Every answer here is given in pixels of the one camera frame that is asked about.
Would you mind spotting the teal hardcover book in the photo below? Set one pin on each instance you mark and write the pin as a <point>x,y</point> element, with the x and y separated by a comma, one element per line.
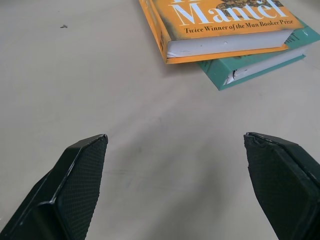
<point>252,66</point>

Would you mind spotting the orange hardcover book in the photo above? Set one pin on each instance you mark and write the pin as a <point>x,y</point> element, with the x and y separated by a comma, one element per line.
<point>222,25</point>

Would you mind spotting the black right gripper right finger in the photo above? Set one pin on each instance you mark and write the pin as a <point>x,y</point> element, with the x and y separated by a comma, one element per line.
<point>280,185</point>

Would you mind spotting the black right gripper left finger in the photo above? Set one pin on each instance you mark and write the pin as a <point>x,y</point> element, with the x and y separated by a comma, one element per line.
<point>75,185</point>

